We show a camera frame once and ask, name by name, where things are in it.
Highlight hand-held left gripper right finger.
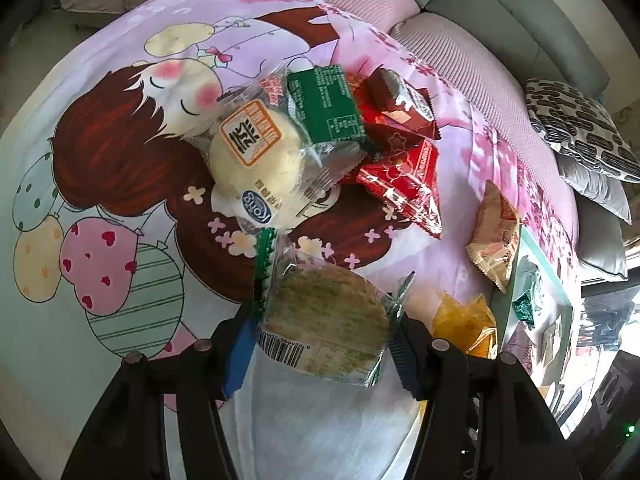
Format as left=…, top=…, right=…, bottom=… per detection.
left=389, top=312, right=581, bottom=480

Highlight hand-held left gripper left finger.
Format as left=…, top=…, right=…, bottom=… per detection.
left=60, top=305, right=257, bottom=480

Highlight green clear pastry packet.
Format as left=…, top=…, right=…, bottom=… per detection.
left=252, top=227, right=417, bottom=389

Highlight teal shallow cardboard box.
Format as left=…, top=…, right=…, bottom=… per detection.
left=487, top=224, right=576, bottom=411

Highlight red gold patterned packet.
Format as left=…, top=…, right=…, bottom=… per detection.
left=356, top=139, right=444, bottom=240

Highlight brown snack packet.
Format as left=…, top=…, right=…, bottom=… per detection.
left=367, top=69, right=437, bottom=138

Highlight orange snack packet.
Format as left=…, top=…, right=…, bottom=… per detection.
left=431, top=292, right=499, bottom=359

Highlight green foil packet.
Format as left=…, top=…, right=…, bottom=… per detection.
left=512, top=292, right=540, bottom=325

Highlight beige snack packet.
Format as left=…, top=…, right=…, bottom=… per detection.
left=466, top=180, right=522, bottom=294

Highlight clear round bun packet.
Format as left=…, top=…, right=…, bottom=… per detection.
left=182, top=67, right=363, bottom=236

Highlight red flower print packet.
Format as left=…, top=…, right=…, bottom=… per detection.
left=350, top=72, right=442, bottom=163

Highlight cartoon printed blanket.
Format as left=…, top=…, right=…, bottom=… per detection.
left=0, top=0, right=581, bottom=480

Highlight grey pillow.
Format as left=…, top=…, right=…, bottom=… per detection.
left=556, top=152, right=633, bottom=225

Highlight green snack packet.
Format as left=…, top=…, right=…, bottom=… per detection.
left=286, top=64, right=367, bottom=146

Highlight black white patterned pillow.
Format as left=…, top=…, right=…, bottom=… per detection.
left=524, top=78, right=640, bottom=184

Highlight grey-green sofa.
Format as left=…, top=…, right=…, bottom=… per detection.
left=355, top=0, right=640, bottom=281

